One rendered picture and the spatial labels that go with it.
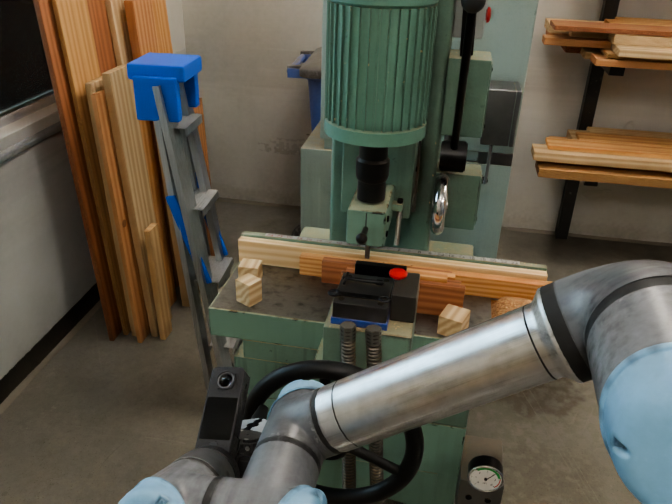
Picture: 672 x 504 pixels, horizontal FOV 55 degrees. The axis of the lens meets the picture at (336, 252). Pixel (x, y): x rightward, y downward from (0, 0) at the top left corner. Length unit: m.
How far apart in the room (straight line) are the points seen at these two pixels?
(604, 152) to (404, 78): 2.15
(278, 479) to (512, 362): 0.25
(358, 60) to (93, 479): 1.57
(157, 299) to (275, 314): 1.46
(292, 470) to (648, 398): 0.36
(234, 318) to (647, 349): 0.82
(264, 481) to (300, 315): 0.53
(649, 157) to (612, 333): 2.67
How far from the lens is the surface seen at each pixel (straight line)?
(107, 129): 2.35
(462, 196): 1.34
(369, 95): 1.04
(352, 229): 1.16
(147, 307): 2.64
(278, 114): 3.59
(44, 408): 2.48
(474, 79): 1.29
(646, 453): 0.48
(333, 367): 0.95
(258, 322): 1.17
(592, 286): 0.60
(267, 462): 0.69
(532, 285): 1.25
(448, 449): 1.28
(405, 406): 0.66
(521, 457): 2.26
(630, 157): 3.15
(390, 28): 1.02
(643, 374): 0.48
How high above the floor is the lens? 1.54
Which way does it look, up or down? 28 degrees down
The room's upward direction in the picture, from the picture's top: 2 degrees clockwise
